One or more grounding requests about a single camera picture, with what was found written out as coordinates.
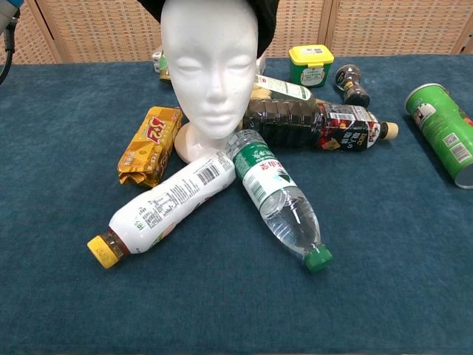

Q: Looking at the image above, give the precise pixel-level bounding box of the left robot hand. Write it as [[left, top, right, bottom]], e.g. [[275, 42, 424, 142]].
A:
[[0, 0, 25, 87]]

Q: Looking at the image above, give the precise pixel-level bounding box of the black cap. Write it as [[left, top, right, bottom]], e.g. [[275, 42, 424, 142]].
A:
[[136, 0, 279, 61]]

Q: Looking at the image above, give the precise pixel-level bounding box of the yellow snack packet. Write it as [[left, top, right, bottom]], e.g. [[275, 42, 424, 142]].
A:
[[117, 106, 184, 189]]

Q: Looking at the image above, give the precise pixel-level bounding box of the white foam mannequin head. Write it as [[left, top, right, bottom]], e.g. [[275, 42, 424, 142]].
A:
[[160, 0, 259, 163]]

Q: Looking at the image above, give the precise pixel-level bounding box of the green nesting doll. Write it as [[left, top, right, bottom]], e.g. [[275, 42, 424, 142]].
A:
[[158, 51, 173, 83]]

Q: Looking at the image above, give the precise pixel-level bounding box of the white bottle yellow cap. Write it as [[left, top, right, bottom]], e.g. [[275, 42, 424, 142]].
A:
[[86, 150, 237, 270]]

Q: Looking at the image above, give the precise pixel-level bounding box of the olive tea bottle white label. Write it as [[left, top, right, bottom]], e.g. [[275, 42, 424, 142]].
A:
[[251, 73, 317, 109]]

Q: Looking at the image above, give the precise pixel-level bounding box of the black coffee bottle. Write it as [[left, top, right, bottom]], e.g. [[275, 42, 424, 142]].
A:
[[242, 96, 400, 153]]

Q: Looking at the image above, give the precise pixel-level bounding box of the green tub yellow lid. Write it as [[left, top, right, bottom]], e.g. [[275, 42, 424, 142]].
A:
[[288, 44, 336, 89]]

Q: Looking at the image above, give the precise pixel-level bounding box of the clear water bottle green cap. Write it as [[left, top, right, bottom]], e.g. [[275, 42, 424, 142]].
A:
[[224, 129, 333, 274]]

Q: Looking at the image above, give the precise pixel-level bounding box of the dark pepper grinder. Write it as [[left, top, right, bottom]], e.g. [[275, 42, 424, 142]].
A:
[[335, 64, 371, 108]]

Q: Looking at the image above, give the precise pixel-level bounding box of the blue table cloth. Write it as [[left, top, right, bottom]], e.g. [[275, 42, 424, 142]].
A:
[[0, 54, 473, 355]]

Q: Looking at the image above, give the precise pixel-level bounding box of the woven bamboo folding screen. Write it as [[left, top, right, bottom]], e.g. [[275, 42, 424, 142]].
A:
[[0, 0, 473, 66]]

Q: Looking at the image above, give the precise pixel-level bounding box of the green chips can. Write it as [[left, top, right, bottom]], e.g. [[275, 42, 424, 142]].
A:
[[404, 82, 473, 189]]

